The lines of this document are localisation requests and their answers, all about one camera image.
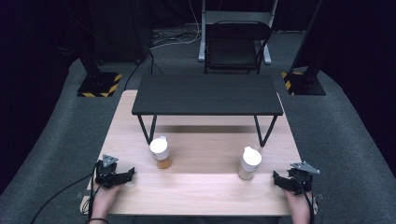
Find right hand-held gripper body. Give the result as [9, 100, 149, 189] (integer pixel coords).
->
[287, 161, 321, 196]

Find black cable on floor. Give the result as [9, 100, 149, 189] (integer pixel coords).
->
[123, 49, 164, 91]

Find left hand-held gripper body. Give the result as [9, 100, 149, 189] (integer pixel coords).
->
[93, 154, 126, 189]

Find small black table riser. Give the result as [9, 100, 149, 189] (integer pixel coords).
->
[131, 73, 285, 148]

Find light cables on floor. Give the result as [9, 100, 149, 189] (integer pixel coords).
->
[148, 0, 204, 51]

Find left hand-held gripper cable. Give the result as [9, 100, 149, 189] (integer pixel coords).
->
[29, 161, 101, 224]

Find black folding chair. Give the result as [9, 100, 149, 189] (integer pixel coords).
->
[204, 20, 273, 76]

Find white metal stand frame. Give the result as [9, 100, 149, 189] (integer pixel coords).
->
[198, 0, 279, 65]

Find person's left hand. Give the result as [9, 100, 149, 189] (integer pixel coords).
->
[91, 182, 123, 220]

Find hand-held gripper cable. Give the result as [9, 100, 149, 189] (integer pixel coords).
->
[29, 161, 101, 224]
[293, 175, 316, 224]

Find white-capped bottle with orange contents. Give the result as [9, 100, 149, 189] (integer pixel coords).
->
[148, 134, 173, 170]

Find person's right hand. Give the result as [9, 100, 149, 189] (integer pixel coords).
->
[281, 188, 314, 218]

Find white-capped bottle with beige contents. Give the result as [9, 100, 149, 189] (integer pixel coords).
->
[237, 146, 263, 181]

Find black stand with striped base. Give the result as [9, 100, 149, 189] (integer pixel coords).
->
[281, 0, 327, 97]
[76, 0, 123, 98]

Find right hand-held gripper cable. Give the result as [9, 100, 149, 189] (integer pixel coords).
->
[293, 175, 316, 224]

